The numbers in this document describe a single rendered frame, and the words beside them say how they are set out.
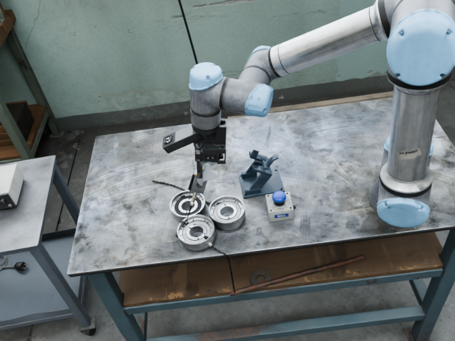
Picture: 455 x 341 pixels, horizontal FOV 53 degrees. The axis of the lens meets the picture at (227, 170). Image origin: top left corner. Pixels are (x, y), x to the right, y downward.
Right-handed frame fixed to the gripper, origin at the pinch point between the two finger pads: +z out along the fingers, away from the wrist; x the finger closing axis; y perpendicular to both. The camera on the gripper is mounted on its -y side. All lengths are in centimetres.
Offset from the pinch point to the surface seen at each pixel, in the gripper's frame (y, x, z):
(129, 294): -23.2, -11.8, 41.3
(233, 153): 11.9, 23.0, 11.8
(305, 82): 70, 156, 73
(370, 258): 55, -8, 31
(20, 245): -59, 3, 33
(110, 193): -28.4, 10.8, 17.0
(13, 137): -99, 103, 70
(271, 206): 20.3, -6.3, 5.8
